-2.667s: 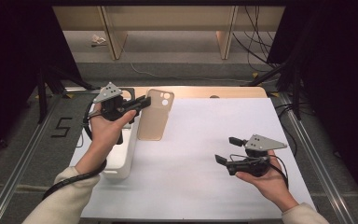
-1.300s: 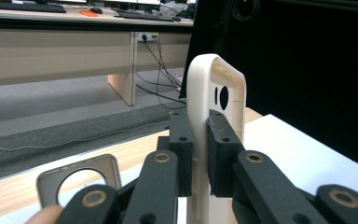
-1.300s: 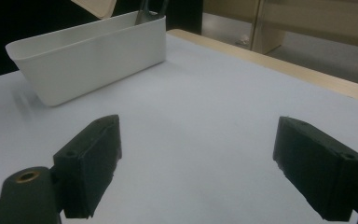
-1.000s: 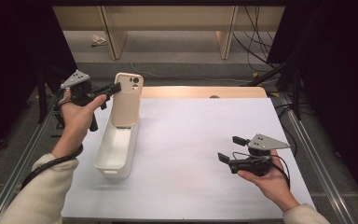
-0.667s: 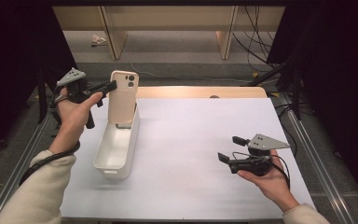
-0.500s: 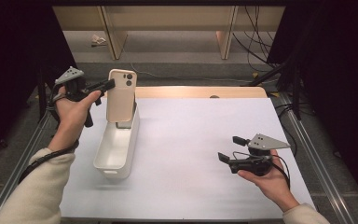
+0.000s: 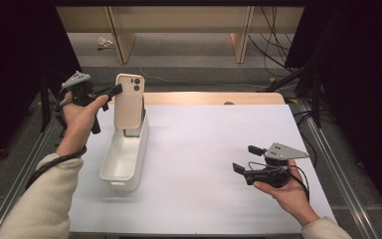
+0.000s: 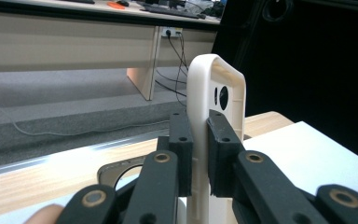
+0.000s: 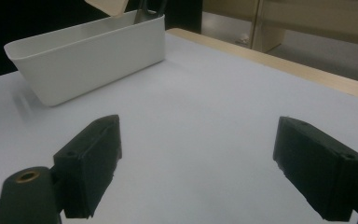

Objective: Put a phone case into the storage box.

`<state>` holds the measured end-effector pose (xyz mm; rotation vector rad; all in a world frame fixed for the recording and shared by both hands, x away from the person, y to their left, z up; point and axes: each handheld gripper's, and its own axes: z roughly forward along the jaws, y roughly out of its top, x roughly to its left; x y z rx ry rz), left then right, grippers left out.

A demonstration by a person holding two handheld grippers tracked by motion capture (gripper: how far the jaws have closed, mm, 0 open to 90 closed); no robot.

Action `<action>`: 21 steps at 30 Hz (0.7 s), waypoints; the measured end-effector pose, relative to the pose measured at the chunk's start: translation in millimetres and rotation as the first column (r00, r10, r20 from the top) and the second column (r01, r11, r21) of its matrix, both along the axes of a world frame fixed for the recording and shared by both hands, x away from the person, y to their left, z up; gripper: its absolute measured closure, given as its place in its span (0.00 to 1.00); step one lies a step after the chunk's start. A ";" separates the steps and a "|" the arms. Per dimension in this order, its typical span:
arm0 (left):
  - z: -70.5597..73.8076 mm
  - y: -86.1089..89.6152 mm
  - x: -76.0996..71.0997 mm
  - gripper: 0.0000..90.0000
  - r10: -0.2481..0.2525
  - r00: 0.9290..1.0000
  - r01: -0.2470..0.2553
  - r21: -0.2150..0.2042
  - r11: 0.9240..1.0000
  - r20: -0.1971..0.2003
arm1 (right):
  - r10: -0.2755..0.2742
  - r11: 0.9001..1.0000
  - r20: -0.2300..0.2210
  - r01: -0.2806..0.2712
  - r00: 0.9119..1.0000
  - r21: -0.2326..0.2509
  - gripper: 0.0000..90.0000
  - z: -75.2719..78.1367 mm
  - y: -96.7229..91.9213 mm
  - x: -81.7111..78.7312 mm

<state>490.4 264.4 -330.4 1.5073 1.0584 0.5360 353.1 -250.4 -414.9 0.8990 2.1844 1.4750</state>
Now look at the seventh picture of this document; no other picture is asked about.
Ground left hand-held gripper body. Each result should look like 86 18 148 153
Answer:
60 70 111 135

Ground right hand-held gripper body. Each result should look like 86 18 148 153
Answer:
243 141 311 189

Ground beige phone case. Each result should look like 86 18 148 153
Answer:
113 73 146 130

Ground white plastic storage box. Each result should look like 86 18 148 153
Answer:
98 109 150 192

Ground person's right hand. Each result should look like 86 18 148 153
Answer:
252 158 321 227

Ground person's left hand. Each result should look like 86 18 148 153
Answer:
55 92 109 157

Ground white table cover sheet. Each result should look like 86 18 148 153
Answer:
68 104 337 235

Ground crumpled white paper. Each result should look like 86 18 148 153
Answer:
96 36 114 51

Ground black curtain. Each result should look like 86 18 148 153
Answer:
285 0 382 227
0 0 81 167

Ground black stand leg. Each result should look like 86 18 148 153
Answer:
265 66 307 94

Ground light wooden bench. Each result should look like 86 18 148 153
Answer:
55 5 305 65

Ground black metal post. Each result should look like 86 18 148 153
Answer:
39 71 53 133

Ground right hand-held gripper cable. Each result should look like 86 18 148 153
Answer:
248 160 311 203

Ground hand-held gripper cable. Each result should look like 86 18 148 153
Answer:
248 160 311 203
24 87 88 192

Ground aluminium frame rail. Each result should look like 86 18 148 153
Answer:
0 116 61 239
296 99 382 239

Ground left hand-held gripper cable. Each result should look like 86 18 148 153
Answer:
24 87 88 192

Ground black floor cables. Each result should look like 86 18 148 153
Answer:
248 5 299 73

